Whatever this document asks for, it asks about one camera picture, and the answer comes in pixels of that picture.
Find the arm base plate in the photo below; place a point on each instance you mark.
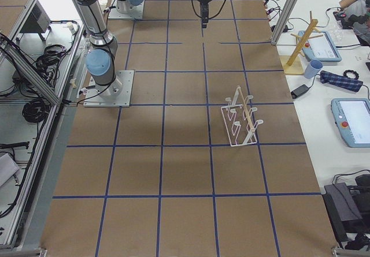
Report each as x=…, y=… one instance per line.
x=117, y=95
x=123, y=10

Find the blue teach pendant near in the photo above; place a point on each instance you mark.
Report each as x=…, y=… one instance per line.
x=351, y=116

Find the blue teach pendant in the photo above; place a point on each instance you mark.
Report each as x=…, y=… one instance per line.
x=320, y=46
x=351, y=116

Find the blue teach pendant far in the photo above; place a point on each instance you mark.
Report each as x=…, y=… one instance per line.
x=320, y=46

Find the blue plaid pencil case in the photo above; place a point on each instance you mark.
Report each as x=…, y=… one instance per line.
x=349, y=80

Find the black power adapter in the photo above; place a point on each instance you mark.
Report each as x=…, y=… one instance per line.
x=299, y=91

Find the white wire cup rack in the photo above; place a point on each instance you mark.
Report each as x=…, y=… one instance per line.
x=241, y=128

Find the blue cup on desk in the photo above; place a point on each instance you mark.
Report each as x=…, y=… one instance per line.
x=313, y=68

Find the wooden mug tree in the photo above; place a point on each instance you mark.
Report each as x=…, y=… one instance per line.
x=290, y=65

